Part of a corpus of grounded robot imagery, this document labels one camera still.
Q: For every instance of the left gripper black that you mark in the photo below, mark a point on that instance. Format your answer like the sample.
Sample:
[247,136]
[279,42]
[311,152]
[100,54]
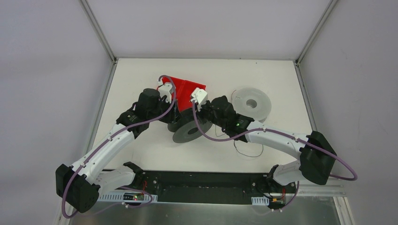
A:
[175,111]

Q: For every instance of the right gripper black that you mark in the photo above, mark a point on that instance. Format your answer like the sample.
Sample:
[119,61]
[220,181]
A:
[202,109]

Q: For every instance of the black cable spool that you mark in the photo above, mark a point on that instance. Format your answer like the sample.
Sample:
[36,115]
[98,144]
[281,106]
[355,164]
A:
[184,127]

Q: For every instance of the red two-compartment bin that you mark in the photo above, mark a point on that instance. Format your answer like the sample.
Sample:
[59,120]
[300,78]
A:
[184,88]

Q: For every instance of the white translucent cable spool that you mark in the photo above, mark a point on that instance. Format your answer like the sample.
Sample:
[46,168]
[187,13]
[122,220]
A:
[251,102]

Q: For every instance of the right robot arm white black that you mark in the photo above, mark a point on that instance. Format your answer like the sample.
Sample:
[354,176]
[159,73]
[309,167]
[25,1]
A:
[314,156]

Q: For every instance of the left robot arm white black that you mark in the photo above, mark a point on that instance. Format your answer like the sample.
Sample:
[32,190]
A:
[82,183]

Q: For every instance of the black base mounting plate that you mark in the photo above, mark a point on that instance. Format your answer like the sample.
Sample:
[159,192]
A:
[209,187]

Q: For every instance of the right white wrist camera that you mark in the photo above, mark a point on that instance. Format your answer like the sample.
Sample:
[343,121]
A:
[199,96]

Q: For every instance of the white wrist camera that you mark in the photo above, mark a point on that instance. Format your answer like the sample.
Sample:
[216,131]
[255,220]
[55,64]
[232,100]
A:
[165,90]
[199,96]

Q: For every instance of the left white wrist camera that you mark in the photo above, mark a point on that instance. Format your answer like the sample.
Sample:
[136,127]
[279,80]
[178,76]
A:
[165,90]

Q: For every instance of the left aluminium frame post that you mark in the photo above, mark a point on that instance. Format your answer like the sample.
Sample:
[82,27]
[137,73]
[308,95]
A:
[98,30]

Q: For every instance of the aluminium frame post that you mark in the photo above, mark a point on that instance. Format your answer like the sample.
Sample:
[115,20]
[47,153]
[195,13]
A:
[323,19]
[98,30]

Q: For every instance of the right aluminium frame post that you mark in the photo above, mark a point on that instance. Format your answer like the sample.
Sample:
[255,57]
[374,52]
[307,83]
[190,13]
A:
[323,19]

